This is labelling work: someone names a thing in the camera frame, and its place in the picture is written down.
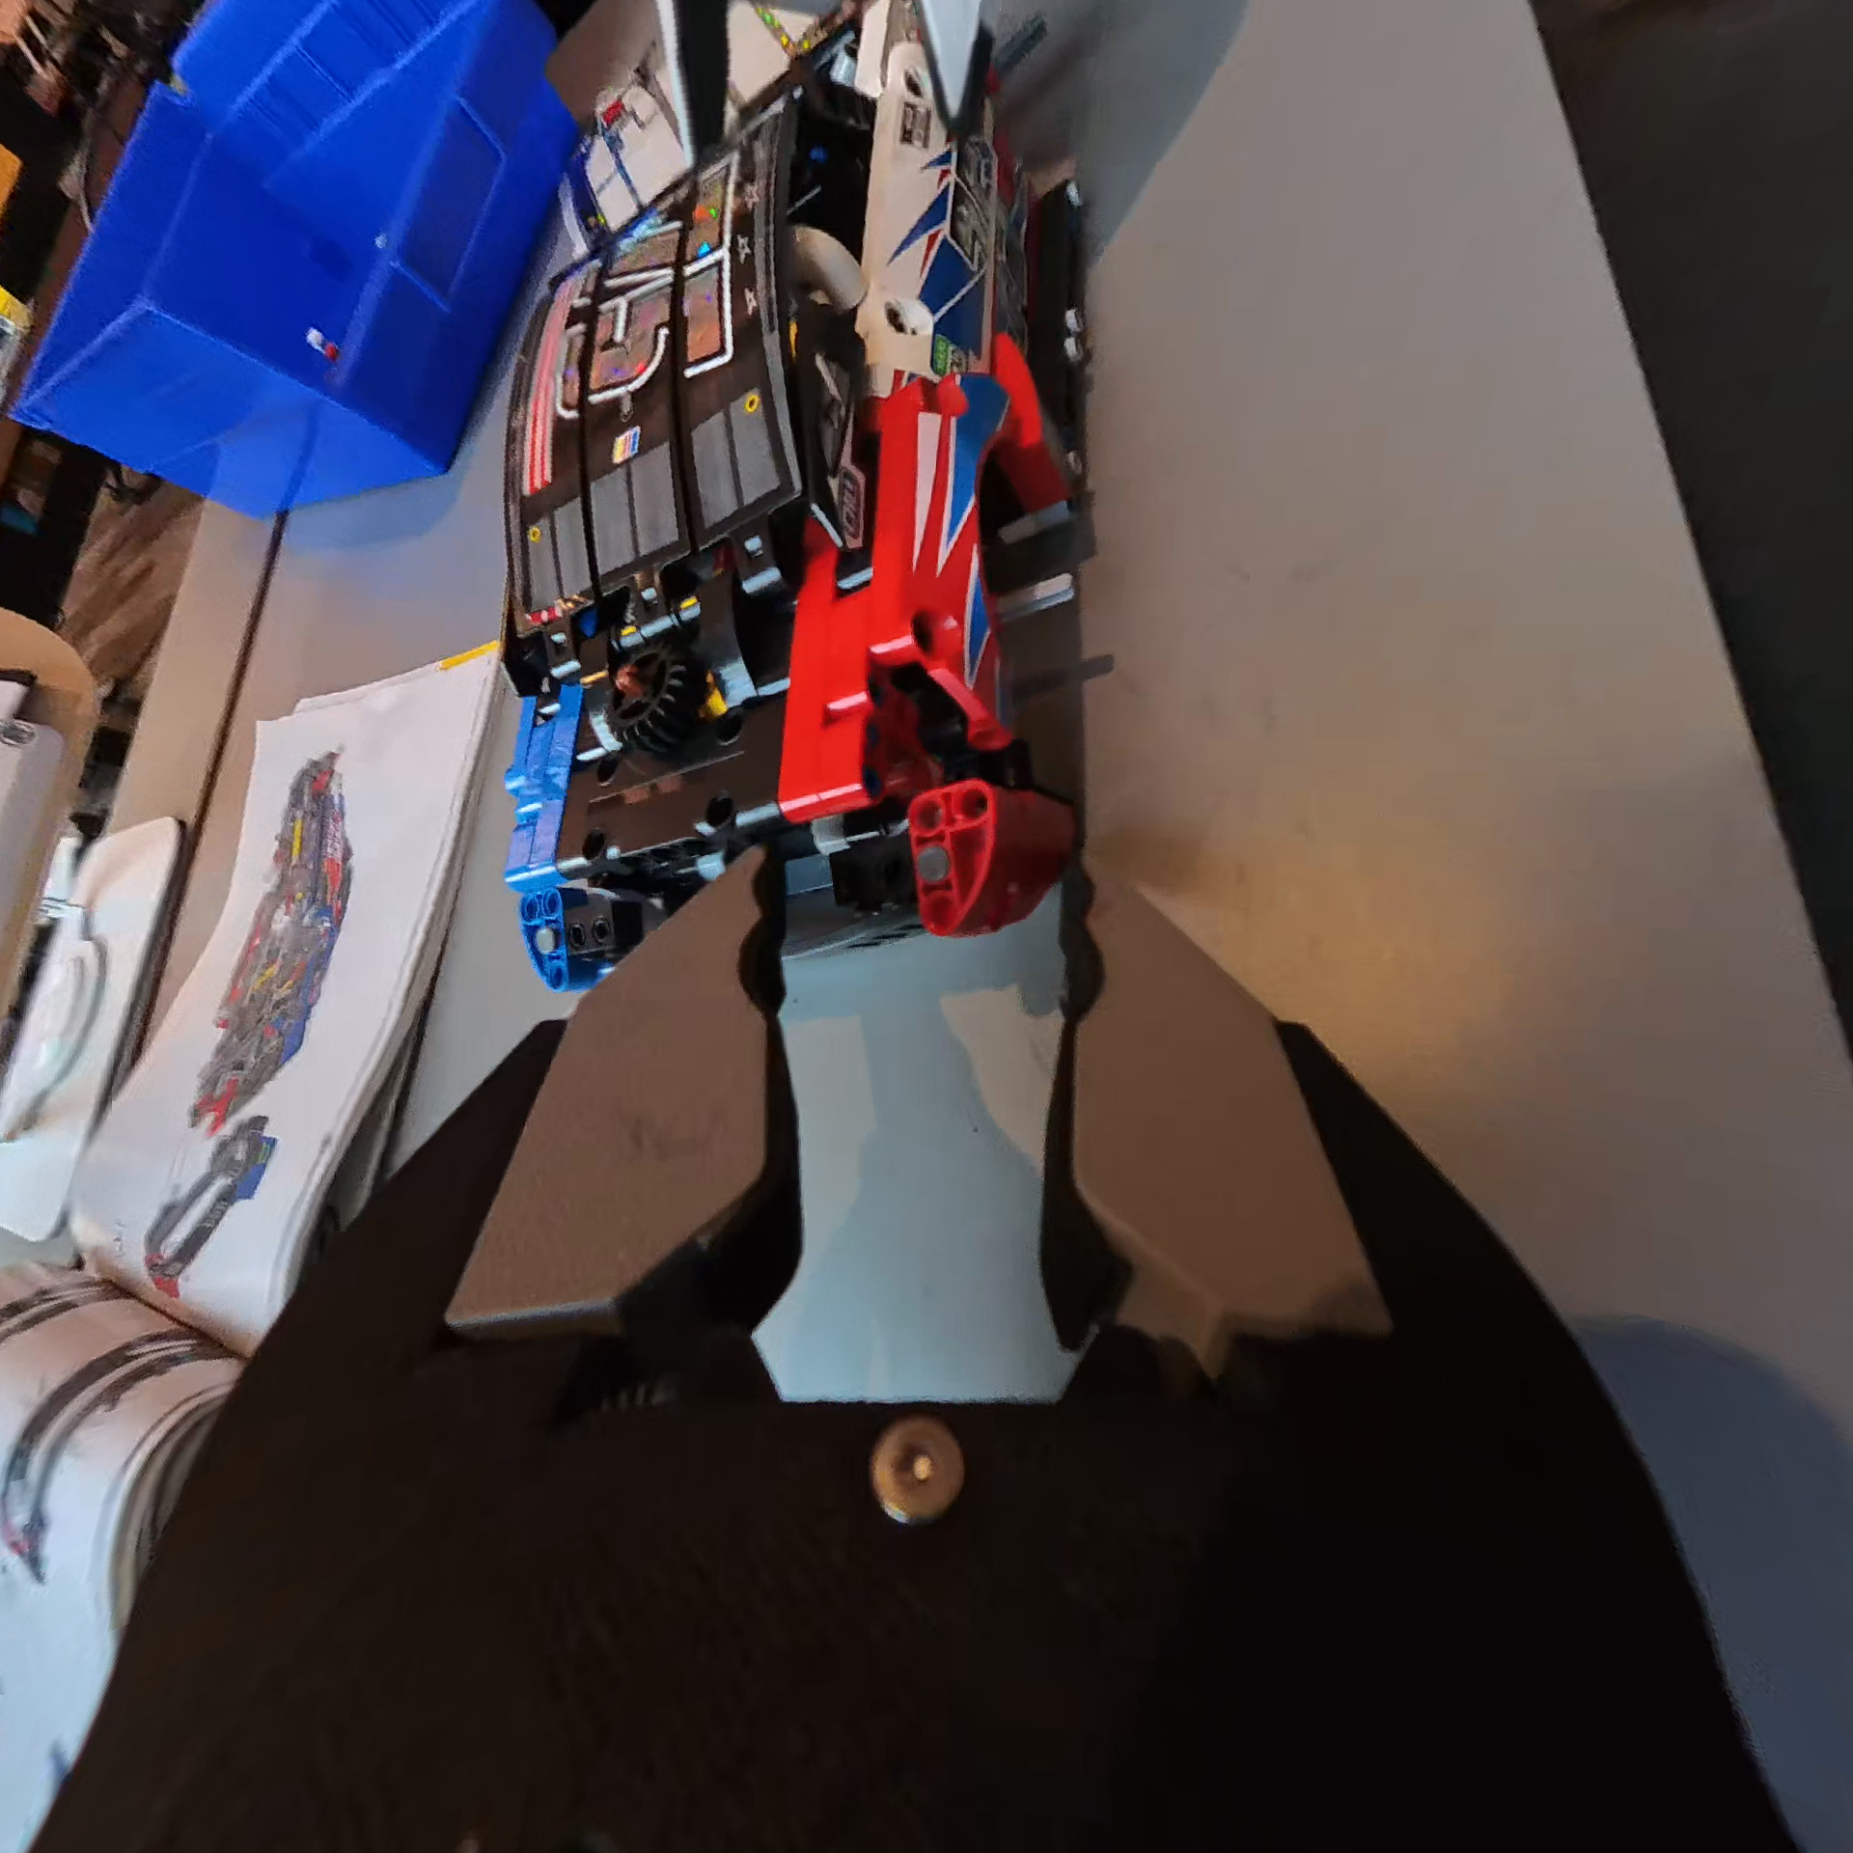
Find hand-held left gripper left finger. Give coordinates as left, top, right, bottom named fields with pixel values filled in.
left=449, top=855, right=802, bottom=1341

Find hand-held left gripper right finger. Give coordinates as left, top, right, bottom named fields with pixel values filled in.
left=1044, top=869, right=1394, bottom=1363

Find red black toy race car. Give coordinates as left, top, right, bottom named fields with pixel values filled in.
left=498, top=0, right=1117, bottom=972

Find grey desk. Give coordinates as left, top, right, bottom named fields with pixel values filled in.
left=89, top=0, right=1853, bottom=1853

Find open instruction booklet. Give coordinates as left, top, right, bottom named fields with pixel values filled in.
left=0, top=651, right=518, bottom=1811

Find white stand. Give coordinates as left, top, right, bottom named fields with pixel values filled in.
left=0, top=812, right=185, bottom=1246

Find blue storage bin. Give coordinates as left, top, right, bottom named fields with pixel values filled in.
left=16, top=0, right=587, bottom=516

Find holographic sticker sheet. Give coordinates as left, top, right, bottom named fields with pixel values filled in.
left=560, top=0, right=872, bottom=239

